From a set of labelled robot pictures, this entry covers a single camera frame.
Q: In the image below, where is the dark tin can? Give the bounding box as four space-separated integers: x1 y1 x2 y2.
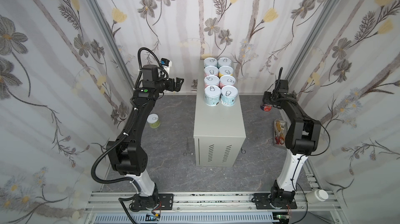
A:
260 104 273 112

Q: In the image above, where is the green label can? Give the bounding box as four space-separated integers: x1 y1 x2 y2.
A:
147 114 160 129

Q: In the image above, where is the pink can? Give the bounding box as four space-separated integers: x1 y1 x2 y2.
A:
204 66 219 77
204 75 220 88
219 75 236 89

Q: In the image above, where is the teal coconut can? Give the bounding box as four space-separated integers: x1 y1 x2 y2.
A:
217 57 232 68
204 57 218 68

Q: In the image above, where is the yellow label can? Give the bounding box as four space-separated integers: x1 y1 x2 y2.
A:
218 66 234 78

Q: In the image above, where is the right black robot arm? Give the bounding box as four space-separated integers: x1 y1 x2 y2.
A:
260 68 321 209

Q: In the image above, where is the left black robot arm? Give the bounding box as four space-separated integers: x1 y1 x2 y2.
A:
91 47 184 223

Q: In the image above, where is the grey metal cabinet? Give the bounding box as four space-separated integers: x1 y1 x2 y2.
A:
193 60 246 167

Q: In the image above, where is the white plastic bottle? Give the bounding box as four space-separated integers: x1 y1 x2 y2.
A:
306 189 329 204

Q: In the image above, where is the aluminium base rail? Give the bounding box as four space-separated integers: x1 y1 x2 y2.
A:
85 190 348 224

